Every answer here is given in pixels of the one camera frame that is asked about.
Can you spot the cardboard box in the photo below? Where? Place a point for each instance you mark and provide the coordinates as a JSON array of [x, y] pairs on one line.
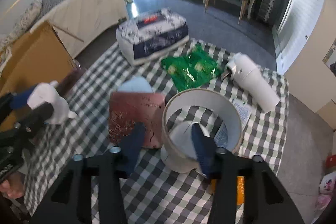
[[40, 59]]

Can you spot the white round gadget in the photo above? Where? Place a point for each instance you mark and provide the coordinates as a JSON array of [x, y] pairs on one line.
[[181, 134]]

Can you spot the white thermos bottle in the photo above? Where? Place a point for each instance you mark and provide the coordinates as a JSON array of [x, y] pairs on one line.
[[241, 69]]

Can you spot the grey suitcase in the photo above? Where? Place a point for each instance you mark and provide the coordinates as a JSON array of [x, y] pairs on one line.
[[267, 11]]

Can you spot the tissue pack white navy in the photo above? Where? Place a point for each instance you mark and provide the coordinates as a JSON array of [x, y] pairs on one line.
[[151, 35]]

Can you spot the beige tape roll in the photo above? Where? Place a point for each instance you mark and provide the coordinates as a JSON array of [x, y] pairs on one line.
[[189, 146]]

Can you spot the left human hand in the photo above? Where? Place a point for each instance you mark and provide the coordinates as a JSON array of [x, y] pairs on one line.
[[13, 188]]

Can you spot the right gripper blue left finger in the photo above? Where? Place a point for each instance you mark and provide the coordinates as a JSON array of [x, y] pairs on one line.
[[130, 146]]

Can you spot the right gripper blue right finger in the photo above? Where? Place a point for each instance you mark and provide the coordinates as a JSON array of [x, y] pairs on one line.
[[205, 149]]

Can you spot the light blue soap case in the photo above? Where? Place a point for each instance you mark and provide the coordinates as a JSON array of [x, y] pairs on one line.
[[137, 84]]

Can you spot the bed with white sheet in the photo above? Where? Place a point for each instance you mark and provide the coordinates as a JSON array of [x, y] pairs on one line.
[[78, 22]]

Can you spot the green snack bag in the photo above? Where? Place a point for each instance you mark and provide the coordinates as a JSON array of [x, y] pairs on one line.
[[192, 70]]

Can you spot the checkered tablecloth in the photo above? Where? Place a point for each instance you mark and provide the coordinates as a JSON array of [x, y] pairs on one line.
[[152, 193]]

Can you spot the orange fruit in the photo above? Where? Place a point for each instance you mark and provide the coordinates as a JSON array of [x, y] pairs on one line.
[[240, 189]]

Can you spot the floral pillow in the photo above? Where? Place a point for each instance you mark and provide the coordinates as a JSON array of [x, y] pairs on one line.
[[22, 25]]

